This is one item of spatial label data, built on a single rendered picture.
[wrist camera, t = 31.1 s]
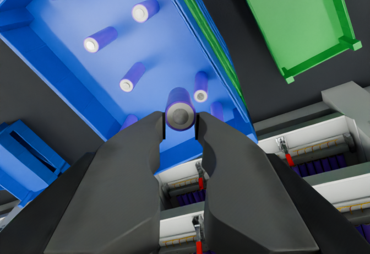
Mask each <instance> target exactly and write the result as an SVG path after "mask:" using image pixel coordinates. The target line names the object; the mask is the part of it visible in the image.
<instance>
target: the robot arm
mask: <svg viewBox="0 0 370 254"><path fill-rule="evenodd" d="M194 132H195V140H198V142H199V143H200V144H201V145H202V147H203V154H202V168H203V169H204V170H205V171H206V173H207V174H208V175H209V177H210V178H209V179H208V181H207V184H206V194H205V204H204V214H203V217H204V232H205V241H206V244H207V246H208V247H209V248H210V249H211V250H212V251H214V252H215V253H216V254H370V244H369V243H368V242H367V240H366V239H365V238H364V237H363V236H362V235H361V233H360V232H359V231H358V230H357V229H356V228H355V227H354V226H353V225H352V224H351V223H350V222H349V221H348V220H347V219H346V217H345V216H343V215H342V214H341V213H340V212H339V211H338V210H337V209H336V208H335V207H334V206H333V205H332V204H331V203H330V202H329V201H328V200H326V199H325V198H324V197H323V196H322V195H321V194H320V193H319V192H318V191H316V190H315V189H314V188H313V187H312V186H311V185H310V184H309V183H308V182H306V181H305V180H304V179H303V178H302V177H301V176H300V175H299V174H297V173H296V172H295V171H294V170H293V169H291V168H290V167H289V166H288V165H287V164H286V163H285V162H284V161H283V160H281V159H280V158H279V157H278V156H277V155H276V154H275V153H266V152H265V151H264V150H263V149H262V148H261V147H260V146H259V145H257V144H256V143H255V142H254V141H252V140H251V139H250V138H249V137H247V136H246V135H245V134H243V133H242V132H240V131H239V130H237V129H235V128H233V127H232V126H230V125H228V124H226V123H225V122H223V121H221V120H220V119H218V118H216V117H215V116H213V115H211V114H209V113H207V112H205V111H202V112H199V113H195V123H194ZM163 139H166V113H165V112H161V111H154V112H153V113H151V114H149V115H147V116H145V117H144V118H142V119H140V120H139V121H137V122H135V123H133V124H131V125H130V126H128V127H126V128H124V129H123V130H121V131H119V132H118V133H116V134H115V135H114V136H113V137H111V138H110V139H109V140H107V141H106V142H105V143H104V144H103V145H102V146H101V147H99V148H98V149H97V150H96V151H95V152H86V153H85V154H84V155H83V156H81V157H80V158H79V159H78V160H77V161H76V162H75V163H74V164H73V165H71V166H70V167H69V168H68V169H67V170H66V171H65V172H64V173H63V174H61V175H60V176H59V177H58V178H57V179H55V180H54V181H53V182H52V183H51V184H50V185H49V186H48V187H47V188H45V189H44V190H43V191H42V192H41V193H40V194H39V195H38V196H37V197H35V198H34V199H33V200H32V201H31V202H30V203H29V204H28V205H27V206H26V207H24V208H23V209H22V210H21V211H20V212H19V213H18V214H17V215H16V216H15V217H14V218H13V219H12V220H11V221H10V222H9V223H8V224H7V225H6V226H5V228H4V229H3V230H2V231H1V232H0V254H150V253H151V252H153V251H154V250H155V249H156V248H157V246H158V244H159V240H160V190H159V182H158V180H157V178H156V177H155V176H154V173H155V172H156V171H157V169H158V168H159V167H160V143H161V142H162V141H163Z"/></svg>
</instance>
